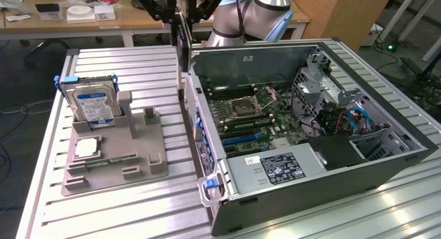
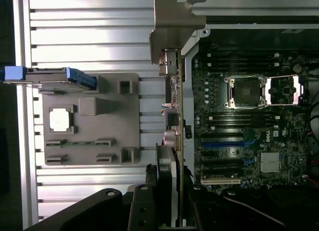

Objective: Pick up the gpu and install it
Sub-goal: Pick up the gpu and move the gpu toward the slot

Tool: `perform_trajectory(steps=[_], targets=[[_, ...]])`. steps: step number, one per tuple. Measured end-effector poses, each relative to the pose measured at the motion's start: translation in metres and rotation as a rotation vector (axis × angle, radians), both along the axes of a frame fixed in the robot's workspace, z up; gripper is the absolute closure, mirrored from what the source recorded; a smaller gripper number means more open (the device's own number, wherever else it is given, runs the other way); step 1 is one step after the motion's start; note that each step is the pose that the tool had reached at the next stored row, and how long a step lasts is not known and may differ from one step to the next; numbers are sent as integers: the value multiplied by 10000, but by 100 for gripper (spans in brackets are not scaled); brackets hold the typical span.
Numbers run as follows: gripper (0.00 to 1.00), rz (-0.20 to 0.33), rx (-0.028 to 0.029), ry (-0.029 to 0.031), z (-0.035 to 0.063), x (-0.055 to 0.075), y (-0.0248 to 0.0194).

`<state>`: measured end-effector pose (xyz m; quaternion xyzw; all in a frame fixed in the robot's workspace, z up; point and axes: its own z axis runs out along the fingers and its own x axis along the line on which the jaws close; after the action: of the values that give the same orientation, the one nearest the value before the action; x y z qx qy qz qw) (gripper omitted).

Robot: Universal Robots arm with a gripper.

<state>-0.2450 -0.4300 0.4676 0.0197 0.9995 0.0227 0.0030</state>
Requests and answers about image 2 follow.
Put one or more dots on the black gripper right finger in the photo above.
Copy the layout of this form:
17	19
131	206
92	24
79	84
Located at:
202	211

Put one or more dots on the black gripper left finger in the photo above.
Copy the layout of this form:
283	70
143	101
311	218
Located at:
142	208

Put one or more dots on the white expansion slot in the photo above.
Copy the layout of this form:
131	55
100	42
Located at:
219	181

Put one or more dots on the blue expansion slot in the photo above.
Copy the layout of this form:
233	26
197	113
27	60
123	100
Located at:
224	144

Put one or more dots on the silver chipset heatsink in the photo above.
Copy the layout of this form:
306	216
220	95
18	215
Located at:
270	162

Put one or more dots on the green RAM stick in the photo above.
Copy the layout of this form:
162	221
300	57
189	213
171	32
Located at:
79	143

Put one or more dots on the grey parts rack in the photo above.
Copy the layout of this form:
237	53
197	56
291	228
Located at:
87	128

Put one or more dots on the green motherboard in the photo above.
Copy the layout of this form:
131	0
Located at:
274	146

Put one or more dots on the silver CPU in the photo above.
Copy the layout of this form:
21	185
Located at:
59	120

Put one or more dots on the CPU socket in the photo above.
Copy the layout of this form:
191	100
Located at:
245	91

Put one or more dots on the metal socket cover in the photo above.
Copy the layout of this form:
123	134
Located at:
284	91

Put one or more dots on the hard disk in blue caddy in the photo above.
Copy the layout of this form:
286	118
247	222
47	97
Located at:
47	77

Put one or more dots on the coin cell battery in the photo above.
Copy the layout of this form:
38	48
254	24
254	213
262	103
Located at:
297	67

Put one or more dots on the black open PC case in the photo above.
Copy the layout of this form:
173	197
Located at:
249	6

